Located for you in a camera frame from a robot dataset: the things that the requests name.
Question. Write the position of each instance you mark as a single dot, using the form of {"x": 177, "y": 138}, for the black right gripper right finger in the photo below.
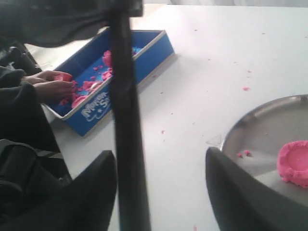
{"x": 242, "y": 203}

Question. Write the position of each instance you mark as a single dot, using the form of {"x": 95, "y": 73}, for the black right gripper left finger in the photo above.
{"x": 86, "y": 204}

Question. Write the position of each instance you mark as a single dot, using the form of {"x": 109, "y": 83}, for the black knife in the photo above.
{"x": 132, "y": 188}

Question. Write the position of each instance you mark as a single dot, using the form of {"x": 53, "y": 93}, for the pink dough lump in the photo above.
{"x": 292, "y": 163}

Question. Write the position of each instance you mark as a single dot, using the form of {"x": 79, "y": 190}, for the black sleeved forearm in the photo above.
{"x": 21, "y": 116}

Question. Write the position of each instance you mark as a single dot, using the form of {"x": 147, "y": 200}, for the person's hand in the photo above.
{"x": 51, "y": 85}

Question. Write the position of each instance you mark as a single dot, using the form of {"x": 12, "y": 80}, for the round steel plate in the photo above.
{"x": 254, "y": 141}

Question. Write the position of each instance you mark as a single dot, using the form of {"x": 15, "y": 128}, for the blue motion sand box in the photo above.
{"x": 150, "y": 48}

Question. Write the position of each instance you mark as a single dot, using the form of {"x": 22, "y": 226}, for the pink sand in box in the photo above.
{"x": 86, "y": 85}

